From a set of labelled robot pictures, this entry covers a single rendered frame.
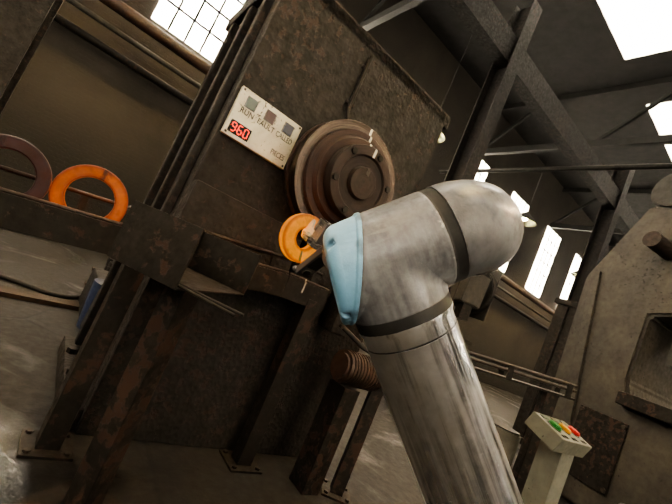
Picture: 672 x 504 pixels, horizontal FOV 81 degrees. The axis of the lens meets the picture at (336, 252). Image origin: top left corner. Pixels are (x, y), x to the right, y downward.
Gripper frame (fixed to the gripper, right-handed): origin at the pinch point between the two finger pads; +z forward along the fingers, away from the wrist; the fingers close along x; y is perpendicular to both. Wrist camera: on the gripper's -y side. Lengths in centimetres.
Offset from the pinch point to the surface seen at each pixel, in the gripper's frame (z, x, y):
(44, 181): 15, 64, -22
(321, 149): 25.2, -1.4, 25.3
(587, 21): 496, -561, 561
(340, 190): 16.8, -12.1, 16.8
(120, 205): 15, 46, -20
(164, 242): -21.6, 39.7, -12.8
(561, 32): 547, -568, 546
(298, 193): 21.9, -1.3, 7.9
